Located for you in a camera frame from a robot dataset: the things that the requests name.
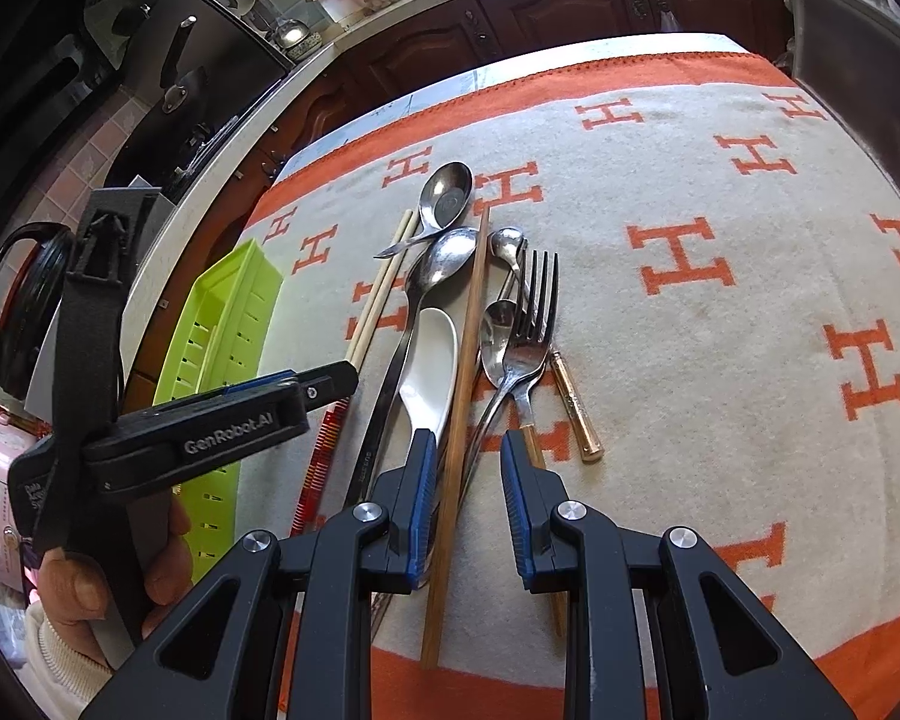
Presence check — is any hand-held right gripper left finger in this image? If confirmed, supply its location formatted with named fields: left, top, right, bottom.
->
left=79, top=427, right=440, bottom=720

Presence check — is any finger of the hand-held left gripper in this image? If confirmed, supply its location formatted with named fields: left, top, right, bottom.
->
left=187, top=369, right=305, bottom=400
left=294, top=361, right=360, bottom=413

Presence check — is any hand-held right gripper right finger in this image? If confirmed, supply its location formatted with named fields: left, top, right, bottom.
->
left=499, top=431, right=860, bottom=720

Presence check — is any green plastic utensil tray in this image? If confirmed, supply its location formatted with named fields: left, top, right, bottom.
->
left=154, top=238, right=284, bottom=586

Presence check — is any white ceramic spoon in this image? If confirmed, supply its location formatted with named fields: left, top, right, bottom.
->
left=397, top=307, right=460, bottom=451

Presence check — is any cream chopstick with red stripes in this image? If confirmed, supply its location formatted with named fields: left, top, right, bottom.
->
left=300, top=208, right=422, bottom=526
left=291, top=210, right=413, bottom=535

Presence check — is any steel chopstick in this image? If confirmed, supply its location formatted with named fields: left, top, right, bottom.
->
left=367, top=589, right=395, bottom=650

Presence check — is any brown wooden chopstick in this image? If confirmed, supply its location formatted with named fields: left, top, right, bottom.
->
left=421, top=201, right=492, bottom=670

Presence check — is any large steel spoon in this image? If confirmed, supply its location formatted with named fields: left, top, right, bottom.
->
left=343, top=226, right=481, bottom=511

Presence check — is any short-handled steel spoon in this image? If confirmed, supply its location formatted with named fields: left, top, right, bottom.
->
left=373, top=162, right=475, bottom=260

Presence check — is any person's left forearm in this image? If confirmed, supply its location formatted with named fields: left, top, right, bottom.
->
left=19, top=600, right=132, bottom=720

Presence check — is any person's left hand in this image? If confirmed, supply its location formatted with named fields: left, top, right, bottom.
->
left=34, top=499, right=192, bottom=674

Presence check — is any small steel spoon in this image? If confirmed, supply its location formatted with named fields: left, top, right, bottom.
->
left=457, top=298, right=522, bottom=503

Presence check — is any black rice cooker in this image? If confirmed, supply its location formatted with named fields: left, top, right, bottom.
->
left=0, top=222, right=77, bottom=400

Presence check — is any orange and cream printed blanket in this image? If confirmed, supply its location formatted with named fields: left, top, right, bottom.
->
left=236, top=51, right=900, bottom=720

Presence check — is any steel teapot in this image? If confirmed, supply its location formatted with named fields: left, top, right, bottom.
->
left=273, top=15, right=325, bottom=59

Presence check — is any dark glass front appliance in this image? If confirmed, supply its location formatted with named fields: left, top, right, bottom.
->
left=784, top=0, right=900, bottom=188

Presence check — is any small spoon with gold handle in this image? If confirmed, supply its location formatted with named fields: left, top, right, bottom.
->
left=489, top=227, right=606, bottom=464

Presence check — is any steel fork with wooden handle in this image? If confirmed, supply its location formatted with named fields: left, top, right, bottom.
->
left=504, top=249, right=571, bottom=638

